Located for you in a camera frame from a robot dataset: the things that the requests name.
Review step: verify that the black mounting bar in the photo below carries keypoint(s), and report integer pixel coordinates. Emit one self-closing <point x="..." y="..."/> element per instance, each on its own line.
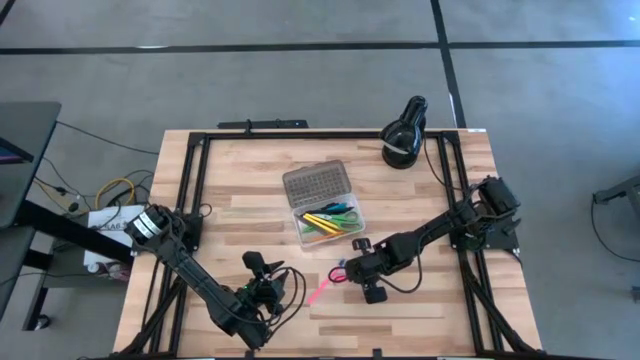
<point x="280" y="123"/>

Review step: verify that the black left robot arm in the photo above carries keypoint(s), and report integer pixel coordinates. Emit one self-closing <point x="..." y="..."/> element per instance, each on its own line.
<point x="200" y="280"/>

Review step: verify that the black monitor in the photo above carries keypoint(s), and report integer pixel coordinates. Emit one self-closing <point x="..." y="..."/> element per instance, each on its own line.
<point x="12" y="152"/>

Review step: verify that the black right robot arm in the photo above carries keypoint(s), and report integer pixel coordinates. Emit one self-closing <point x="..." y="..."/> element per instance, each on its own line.
<point x="435" y="230"/>

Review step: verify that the white paper sheet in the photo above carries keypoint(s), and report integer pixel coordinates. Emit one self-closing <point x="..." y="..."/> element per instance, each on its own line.
<point x="107" y="220"/>

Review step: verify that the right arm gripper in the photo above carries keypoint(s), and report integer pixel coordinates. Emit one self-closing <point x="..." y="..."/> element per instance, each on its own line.
<point x="372" y="262"/>

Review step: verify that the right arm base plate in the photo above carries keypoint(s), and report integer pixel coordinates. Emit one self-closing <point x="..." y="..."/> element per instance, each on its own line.
<point x="500" y="240"/>

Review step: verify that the black desk lamp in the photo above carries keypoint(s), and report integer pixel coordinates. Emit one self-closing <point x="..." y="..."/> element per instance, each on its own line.
<point x="402" y="132"/>

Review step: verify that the grey chair base leg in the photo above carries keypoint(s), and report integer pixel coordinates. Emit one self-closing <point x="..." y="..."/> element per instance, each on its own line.
<point x="620" y="191"/>

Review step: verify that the yellow pen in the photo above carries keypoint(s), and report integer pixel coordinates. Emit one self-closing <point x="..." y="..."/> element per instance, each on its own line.
<point x="325" y="230"/>

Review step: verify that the yellow highlighter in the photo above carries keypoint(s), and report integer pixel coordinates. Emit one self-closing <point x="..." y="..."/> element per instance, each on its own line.
<point x="320" y="221"/>

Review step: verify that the black desk leg with caster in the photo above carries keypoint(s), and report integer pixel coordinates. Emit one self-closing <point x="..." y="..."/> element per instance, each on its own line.
<point x="35" y="300"/>

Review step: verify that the black desk foot beam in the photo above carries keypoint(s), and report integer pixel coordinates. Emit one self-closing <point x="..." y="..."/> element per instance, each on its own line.
<point x="45" y="220"/>

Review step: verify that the clear pencil box grey lid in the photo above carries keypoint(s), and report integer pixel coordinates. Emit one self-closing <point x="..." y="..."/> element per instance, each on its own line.
<point x="310" y="182"/>

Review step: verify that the black metal table frame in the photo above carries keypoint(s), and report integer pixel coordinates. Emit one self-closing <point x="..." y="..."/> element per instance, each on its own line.
<point x="320" y="135"/>

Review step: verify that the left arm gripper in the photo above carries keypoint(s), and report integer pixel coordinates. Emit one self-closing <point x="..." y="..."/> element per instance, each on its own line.
<point x="257" y="295"/>

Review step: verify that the black desk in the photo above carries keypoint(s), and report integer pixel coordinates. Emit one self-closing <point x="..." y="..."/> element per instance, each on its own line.
<point x="25" y="120"/>
<point x="12" y="260"/>

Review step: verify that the pink pen blue cap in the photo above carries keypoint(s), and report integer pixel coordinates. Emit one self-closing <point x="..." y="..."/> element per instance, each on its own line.
<point x="317" y="292"/>

